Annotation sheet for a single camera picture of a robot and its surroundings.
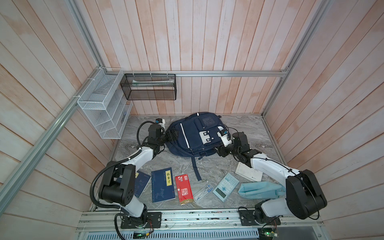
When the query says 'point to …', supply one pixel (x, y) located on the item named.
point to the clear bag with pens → (203, 192)
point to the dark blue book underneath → (141, 180)
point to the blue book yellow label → (162, 185)
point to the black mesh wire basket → (149, 86)
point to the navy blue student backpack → (196, 136)
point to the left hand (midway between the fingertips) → (174, 134)
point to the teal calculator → (225, 187)
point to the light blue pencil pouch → (261, 190)
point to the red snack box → (184, 189)
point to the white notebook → (250, 173)
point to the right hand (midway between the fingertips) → (217, 144)
